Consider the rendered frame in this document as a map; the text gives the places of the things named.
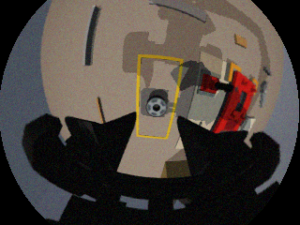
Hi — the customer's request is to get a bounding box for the yellow rectangular outline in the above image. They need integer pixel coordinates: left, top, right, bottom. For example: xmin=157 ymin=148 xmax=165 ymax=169
xmin=136 ymin=53 xmax=184 ymax=139

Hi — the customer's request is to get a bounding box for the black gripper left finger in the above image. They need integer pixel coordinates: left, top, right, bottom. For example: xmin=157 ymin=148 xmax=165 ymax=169
xmin=65 ymin=112 xmax=138 ymax=172

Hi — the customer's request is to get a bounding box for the grey rectangular bar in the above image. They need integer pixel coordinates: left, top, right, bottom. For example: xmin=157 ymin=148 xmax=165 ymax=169
xmin=262 ymin=65 xmax=271 ymax=76

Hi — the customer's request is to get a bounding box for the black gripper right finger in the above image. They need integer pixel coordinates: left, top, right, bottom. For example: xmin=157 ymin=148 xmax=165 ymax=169
xmin=176 ymin=115 xmax=248 ymax=176

